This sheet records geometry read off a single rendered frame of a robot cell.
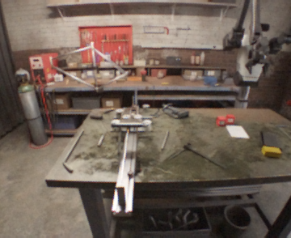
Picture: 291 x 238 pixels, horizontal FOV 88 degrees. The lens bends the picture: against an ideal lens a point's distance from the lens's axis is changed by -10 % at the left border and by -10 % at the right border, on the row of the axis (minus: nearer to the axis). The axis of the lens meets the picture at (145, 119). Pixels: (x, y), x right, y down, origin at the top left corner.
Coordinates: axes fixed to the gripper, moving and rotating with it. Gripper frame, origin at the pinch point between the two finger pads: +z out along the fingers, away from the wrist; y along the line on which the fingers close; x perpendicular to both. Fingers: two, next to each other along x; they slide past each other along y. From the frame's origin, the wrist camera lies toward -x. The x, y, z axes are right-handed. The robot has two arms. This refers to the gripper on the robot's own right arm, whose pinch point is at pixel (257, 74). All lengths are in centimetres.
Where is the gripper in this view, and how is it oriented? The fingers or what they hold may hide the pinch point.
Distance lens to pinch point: 128.4
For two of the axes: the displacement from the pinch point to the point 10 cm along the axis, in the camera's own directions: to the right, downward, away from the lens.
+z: -0.5, 10.0, -0.8
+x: 0.9, 0.8, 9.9
